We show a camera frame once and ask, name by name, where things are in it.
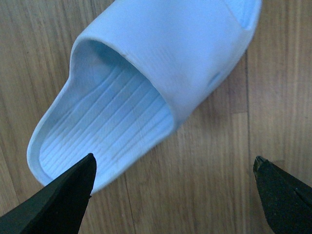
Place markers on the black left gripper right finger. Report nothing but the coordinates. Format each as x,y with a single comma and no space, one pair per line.
286,201

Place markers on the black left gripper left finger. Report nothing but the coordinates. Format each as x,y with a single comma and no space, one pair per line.
59,207

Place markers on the light blue slipper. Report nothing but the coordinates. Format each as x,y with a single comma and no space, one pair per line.
136,74

